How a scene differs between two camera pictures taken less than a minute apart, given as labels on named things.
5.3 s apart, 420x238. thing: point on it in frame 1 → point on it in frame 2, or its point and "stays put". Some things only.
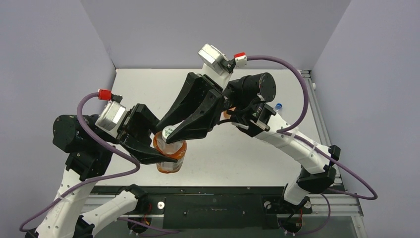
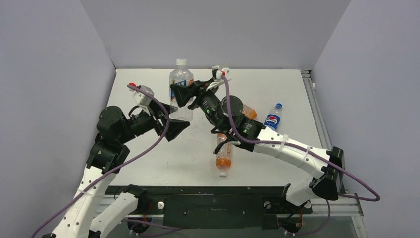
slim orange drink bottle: (176, 150) → (223, 155)
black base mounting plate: (222, 207) stays put
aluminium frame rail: (315, 108) stays put
